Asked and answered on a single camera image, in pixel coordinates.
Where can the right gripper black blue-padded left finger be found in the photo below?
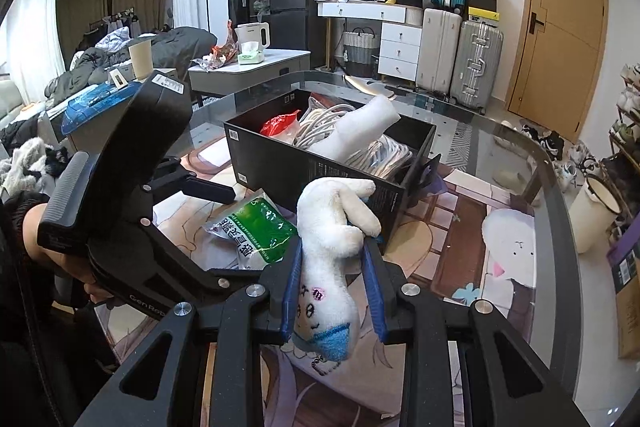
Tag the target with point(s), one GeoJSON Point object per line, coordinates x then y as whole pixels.
{"type": "Point", "coordinates": [199, 350]}

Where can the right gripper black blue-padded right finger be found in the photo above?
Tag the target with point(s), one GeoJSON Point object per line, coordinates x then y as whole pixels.
{"type": "Point", "coordinates": [504, 381]}

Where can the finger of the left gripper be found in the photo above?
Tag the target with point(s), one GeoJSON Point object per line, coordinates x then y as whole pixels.
{"type": "Point", "coordinates": [164, 273]}
{"type": "Point", "coordinates": [170, 178]}

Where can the green snack packet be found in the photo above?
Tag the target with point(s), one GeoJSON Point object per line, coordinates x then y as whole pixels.
{"type": "Point", "coordinates": [256, 231]}

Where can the black cardboard storage box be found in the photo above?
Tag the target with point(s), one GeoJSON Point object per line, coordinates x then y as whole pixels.
{"type": "Point", "coordinates": [282, 170]}

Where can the red white wipes pack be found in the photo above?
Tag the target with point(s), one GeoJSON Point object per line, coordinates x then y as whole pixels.
{"type": "Point", "coordinates": [283, 127]}

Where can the white plush toy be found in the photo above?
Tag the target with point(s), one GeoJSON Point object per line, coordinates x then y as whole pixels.
{"type": "Point", "coordinates": [333, 220]}

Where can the white foam sheet roll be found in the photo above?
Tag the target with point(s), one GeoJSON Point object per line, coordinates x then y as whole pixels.
{"type": "Point", "coordinates": [357, 129]}

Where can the person's left hand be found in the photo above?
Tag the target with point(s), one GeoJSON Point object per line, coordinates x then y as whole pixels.
{"type": "Point", "coordinates": [62, 264]}

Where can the beige bedside cabinet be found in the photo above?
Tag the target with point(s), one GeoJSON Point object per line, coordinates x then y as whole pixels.
{"type": "Point", "coordinates": [144, 117]}

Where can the grey low side table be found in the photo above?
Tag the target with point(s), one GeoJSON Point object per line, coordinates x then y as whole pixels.
{"type": "Point", "coordinates": [235, 77]}

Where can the beige paper cup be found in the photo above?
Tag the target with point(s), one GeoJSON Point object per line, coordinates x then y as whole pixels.
{"type": "Point", "coordinates": [141, 58]}

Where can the green tissue pack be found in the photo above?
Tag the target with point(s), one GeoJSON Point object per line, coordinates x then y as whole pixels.
{"type": "Point", "coordinates": [251, 53]}

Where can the white electric kettle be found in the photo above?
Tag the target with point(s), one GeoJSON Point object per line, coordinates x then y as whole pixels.
{"type": "Point", "coordinates": [258, 32]}

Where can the brown cardboard box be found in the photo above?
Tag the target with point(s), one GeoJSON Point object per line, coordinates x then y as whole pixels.
{"type": "Point", "coordinates": [623, 259]}

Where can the white plastic bucket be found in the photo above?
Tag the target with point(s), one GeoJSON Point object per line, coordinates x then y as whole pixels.
{"type": "Point", "coordinates": [594, 209]}

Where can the striped woven basket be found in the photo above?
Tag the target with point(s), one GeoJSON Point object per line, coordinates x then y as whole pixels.
{"type": "Point", "coordinates": [360, 50]}

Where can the wooden shoe rack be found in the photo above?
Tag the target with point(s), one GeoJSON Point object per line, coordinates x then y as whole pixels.
{"type": "Point", "coordinates": [623, 165]}

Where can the white drawer desk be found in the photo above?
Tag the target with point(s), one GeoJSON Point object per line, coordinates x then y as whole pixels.
{"type": "Point", "coordinates": [397, 26]}

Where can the silver aluminium suitcase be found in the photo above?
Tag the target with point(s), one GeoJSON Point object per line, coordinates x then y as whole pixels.
{"type": "Point", "coordinates": [476, 65]}

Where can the white suitcase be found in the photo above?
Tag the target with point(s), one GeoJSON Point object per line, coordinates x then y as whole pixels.
{"type": "Point", "coordinates": [438, 49]}

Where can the wooden door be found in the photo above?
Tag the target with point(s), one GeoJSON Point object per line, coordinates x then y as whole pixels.
{"type": "Point", "coordinates": [557, 63]}

